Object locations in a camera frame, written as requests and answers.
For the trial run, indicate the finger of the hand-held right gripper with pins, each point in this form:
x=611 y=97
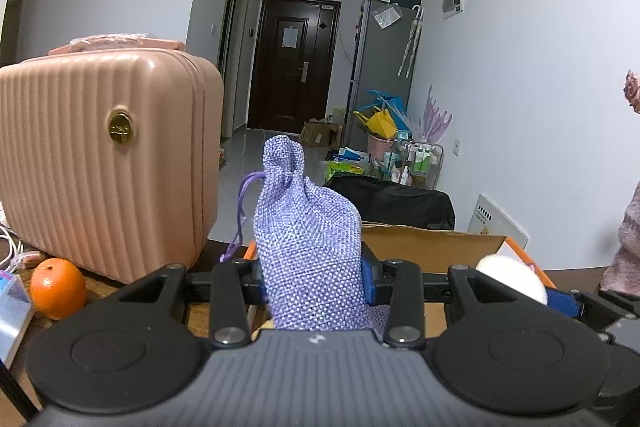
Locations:
x=562 y=303

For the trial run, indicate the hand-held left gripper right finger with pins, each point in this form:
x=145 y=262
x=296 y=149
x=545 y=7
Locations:
x=371 y=279

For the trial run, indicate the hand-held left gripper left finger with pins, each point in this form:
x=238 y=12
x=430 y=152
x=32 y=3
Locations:
x=252 y=282

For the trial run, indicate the white soft ball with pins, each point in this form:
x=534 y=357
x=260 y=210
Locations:
x=512 y=279

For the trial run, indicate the cardboard box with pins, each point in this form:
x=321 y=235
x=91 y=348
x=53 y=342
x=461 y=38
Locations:
x=430 y=247

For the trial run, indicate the black chair back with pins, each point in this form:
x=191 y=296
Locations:
x=395 y=204

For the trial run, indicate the grey fuzzy vase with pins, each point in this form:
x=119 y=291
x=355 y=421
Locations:
x=625 y=247

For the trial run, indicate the white desk calendar board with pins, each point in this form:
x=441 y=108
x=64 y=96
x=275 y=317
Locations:
x=495 y=219

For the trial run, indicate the green packages on floor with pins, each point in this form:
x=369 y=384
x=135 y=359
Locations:
x=345 y=167

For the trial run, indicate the metal trolley with bottles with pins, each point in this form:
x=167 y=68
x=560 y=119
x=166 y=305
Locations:
x=422 y=164

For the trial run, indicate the pink bucket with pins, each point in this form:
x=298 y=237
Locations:
x=379 y=146

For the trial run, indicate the cardboard carton on floor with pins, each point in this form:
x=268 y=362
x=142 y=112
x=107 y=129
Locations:
x=319 y=136

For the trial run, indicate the purple wing decoration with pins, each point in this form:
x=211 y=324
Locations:
x=434 y=119

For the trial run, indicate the blue folding stool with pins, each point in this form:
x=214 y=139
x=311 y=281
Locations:
x=387 y=101

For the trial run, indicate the pink ribbed suitcase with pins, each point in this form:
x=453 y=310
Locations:
x=100 y=167

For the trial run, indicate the orange fruit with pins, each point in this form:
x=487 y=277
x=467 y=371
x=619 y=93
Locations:
x=57 y=289

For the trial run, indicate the grey refrigerator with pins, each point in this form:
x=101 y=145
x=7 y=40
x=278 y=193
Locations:
x=375 y=77

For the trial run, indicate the dark brown entrance door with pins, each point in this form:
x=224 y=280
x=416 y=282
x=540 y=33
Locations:
x=292 y=72

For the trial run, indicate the grey interior door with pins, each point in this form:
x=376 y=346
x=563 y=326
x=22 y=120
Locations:
x=234 y=57

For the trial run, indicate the hanging folded umbrella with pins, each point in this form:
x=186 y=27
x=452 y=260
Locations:
x=411 y=42

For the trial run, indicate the blue tissue pack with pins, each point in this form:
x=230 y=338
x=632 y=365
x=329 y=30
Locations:
x=12 y=317

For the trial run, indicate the clear bag on refrigerator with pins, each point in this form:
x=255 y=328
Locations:
x=387 y=17

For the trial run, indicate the white wall outlet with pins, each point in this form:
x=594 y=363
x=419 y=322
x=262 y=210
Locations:
x=457 y=147

